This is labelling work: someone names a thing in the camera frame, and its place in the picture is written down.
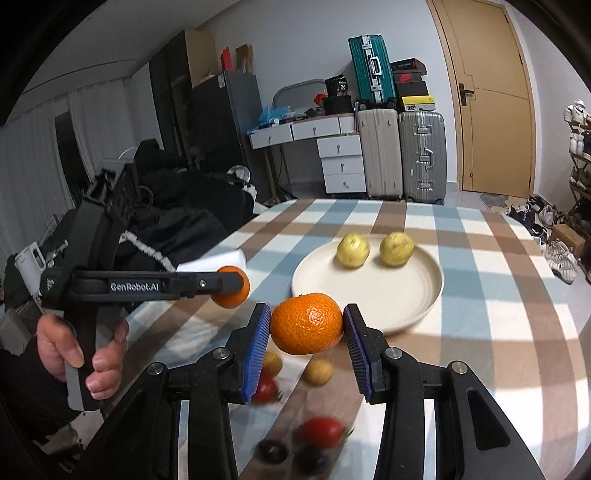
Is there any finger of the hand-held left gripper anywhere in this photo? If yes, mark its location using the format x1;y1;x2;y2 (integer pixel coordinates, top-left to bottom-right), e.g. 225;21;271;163
69;269;246;303

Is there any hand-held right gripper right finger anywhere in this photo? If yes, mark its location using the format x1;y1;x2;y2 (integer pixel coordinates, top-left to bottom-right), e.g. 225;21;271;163
342;303;546;480

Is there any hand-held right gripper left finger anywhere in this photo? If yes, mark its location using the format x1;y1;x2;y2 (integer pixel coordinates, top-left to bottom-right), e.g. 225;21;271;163
76;303;273;480

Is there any round red tomato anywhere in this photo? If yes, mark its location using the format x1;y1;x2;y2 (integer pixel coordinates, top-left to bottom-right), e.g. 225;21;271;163
252;374;283;404

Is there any orange mandarin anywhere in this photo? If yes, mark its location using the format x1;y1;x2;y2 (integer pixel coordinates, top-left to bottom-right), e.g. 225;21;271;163
211;266;250;309
270;292;344;356

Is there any cream round plate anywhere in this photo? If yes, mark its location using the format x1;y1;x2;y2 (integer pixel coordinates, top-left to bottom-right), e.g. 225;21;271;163
291;234;445;337

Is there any oblong red tomato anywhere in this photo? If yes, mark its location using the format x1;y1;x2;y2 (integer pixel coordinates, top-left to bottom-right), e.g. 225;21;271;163
298;416;354;448

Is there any dark purple plum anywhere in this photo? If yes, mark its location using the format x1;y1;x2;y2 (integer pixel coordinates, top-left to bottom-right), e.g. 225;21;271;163
295;445;329;469
256;439;288;464

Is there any person's left forearm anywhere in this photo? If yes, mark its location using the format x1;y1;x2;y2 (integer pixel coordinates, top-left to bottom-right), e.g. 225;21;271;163
0;348;88;444

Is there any person's left hand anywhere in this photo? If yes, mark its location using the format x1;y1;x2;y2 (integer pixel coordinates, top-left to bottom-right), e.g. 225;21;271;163
36;315;131;401

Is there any white paper towel roll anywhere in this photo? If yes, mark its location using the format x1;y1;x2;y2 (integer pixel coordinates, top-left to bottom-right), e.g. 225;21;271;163
177;249;247;278

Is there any pile of black clothes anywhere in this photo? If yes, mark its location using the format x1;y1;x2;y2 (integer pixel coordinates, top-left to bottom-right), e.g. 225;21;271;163
115;141;256;274

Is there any white curtain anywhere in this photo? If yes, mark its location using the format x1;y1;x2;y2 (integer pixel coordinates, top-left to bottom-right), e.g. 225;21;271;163
0;88;153;259

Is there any yellow-green guava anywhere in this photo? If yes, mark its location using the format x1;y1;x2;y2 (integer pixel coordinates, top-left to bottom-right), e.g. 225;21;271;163
336;234;371;270
379;232;414;268

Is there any dark tall cabinet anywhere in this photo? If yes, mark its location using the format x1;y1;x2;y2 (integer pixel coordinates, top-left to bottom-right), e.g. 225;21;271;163
148;30;218;160

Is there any dark grey refrigerator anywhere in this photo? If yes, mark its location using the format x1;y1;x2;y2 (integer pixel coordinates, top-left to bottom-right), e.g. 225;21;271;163
191;71;264;185

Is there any white drawer cabinet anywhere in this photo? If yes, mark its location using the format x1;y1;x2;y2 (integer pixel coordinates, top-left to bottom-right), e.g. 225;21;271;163
318;136;366;195

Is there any blue plastic bag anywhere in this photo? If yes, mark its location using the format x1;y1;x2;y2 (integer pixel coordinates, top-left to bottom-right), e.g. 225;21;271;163
259;105;294;130

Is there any white desk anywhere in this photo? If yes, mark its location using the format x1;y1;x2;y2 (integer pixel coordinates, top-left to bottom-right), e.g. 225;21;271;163
249;114;366;195

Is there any beige suitcase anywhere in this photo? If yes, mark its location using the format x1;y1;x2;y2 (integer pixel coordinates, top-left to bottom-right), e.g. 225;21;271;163
356;108;402;201

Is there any grey floor mat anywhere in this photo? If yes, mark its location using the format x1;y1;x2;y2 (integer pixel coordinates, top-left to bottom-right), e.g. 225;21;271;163
480;191;511;213

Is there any grey suitcase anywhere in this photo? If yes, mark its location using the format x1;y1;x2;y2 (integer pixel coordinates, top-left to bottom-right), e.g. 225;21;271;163
398;111;448;205

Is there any grey arched mirror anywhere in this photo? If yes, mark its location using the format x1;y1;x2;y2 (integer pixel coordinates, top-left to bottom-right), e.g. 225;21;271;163
271;79;326;121

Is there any heap of sneakers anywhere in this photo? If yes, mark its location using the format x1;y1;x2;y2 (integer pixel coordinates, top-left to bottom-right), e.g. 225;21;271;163
505;194;580;284

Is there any black storage box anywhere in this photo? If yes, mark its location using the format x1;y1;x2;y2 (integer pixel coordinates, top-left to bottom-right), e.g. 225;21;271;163
322;96;354;116

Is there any small cardboard box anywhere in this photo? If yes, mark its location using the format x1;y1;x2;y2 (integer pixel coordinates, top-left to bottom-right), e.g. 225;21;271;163
551;224;580;252

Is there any yellow and black shoe box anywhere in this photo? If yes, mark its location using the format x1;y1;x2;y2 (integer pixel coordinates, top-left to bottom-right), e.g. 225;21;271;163
401;95;435;112

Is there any wooden door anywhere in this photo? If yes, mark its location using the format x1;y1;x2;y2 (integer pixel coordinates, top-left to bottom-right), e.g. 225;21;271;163
427;0;539;199

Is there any teal suitcase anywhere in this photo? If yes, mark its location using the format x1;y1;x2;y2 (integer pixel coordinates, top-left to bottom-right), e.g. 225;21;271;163
348;34;397;109

